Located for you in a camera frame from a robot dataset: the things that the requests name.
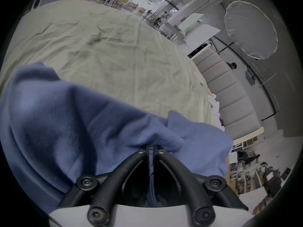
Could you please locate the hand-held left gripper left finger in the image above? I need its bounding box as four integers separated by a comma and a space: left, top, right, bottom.
57, 145, 150, 226

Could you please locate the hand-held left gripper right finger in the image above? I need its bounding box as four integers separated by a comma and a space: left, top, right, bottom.
153, 144, 248, 227

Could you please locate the blue garment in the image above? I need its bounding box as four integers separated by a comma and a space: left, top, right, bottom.
0, 61, 234, 214

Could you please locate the spare white hand-held gripper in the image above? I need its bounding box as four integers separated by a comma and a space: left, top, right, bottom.
208, 93, 220, 111

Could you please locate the padded grey headboard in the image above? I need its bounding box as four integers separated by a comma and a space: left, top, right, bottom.
191, 47, 261, 140

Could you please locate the bed with beige sheet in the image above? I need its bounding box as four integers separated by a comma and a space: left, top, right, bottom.
0, 0, 220, 127

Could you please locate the round white photo reflector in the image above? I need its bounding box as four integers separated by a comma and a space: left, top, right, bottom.
224, 0, 278, 60

